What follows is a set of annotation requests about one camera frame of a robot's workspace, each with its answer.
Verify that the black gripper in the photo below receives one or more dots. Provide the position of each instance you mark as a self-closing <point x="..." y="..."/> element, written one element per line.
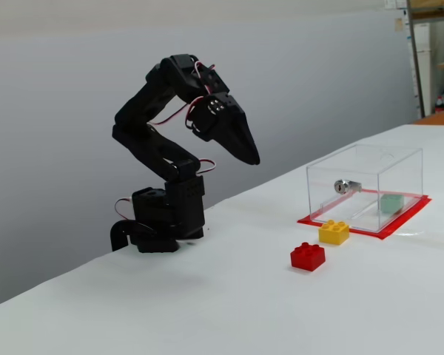
<point x="232" y="122"/>

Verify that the green lego brick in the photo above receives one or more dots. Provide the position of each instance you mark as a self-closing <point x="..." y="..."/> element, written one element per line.
<point x="392" y="203"/>

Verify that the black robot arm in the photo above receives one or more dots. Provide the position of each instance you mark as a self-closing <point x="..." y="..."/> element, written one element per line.
<point x="144" y="111"/>

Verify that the yellow lego brick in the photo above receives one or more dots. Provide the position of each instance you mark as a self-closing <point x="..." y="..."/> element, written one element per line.
<point x="333" y="234"/>

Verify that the red lego brick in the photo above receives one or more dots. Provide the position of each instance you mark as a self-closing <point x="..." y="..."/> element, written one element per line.
<point x="307" y="260"/>

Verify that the transparent plastic box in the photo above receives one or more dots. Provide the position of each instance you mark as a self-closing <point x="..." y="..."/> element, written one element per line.
<point x="392" y="166"/>

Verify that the silver cam lock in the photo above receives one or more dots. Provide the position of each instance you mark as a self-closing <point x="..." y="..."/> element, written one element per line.
<point x="342" y="186"/>

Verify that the black table clamp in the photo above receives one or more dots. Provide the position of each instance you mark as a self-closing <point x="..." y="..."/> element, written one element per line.
<point x="118" y="234"/>

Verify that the red base mat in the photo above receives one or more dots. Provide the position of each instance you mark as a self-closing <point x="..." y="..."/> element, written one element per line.
<point x="407" y="215"/>

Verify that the metal shelf rack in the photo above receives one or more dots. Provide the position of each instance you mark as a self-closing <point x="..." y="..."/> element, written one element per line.
<point x="417" y="74"/>

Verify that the yellowish paper note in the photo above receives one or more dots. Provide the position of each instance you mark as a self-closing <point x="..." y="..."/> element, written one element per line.
<point x="399" y="24"/>

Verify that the red cap cola bottle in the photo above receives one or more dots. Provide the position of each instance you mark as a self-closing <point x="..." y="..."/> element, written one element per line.
<point x="439" y="106"/>

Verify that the white paper labels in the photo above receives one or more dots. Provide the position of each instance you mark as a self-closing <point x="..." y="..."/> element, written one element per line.
<point x="394" y="3"/>

